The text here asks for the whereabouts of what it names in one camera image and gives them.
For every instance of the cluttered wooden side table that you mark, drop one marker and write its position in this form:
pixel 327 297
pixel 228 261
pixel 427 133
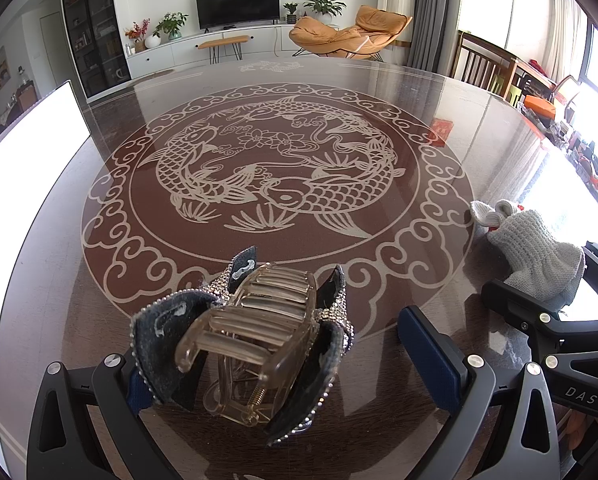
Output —
pixel 579 145

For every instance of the dark glass display cabinet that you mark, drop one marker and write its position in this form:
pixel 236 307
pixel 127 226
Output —
pixel 96 25

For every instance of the green potted plant glass vase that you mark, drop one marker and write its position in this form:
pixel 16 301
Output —
pixel 171 25

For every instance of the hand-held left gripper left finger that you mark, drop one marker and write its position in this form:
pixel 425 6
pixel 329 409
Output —
pixel 136 392

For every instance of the white round vase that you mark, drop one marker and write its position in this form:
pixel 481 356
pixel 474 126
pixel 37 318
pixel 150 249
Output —
pixel 153 42

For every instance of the black television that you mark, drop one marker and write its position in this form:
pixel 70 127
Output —
pixel 238 5

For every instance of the rhinestone bow hair clip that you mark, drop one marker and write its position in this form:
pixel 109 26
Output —
pixel 259 320

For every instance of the dark wooden chair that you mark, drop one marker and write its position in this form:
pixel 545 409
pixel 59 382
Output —
pixel 479 67

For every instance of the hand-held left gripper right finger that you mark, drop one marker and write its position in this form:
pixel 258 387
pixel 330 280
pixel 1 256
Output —
pixel 429 360

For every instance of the small green potted plant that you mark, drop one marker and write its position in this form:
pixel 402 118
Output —
pixel 291 12

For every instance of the orange lounge chair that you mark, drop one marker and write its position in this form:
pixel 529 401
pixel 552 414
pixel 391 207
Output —
pixel 329 35

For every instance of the white television console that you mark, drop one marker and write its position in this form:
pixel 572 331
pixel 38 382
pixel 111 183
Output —
pixel 179 52

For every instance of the wooden bench black legs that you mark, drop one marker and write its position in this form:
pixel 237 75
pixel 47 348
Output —
pixel 224 41

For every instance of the large leafy potted plant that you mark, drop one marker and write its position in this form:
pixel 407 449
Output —
pixel 324 6

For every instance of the orange box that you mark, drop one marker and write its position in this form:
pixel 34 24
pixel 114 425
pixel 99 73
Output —
pixel 539 106

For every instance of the red flower arrangement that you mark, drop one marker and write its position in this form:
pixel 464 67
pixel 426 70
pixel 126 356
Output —
pixel 138 35

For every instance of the beige sheer curtain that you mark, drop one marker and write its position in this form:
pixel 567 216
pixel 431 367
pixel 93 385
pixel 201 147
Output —
pixel 396 5

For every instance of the grey curtain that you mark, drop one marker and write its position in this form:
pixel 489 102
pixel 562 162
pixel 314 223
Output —
pixel 434 15

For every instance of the white knit glove orange cuff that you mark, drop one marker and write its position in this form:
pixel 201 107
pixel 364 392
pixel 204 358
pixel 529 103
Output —
pixel 489 212
pixel 534 255

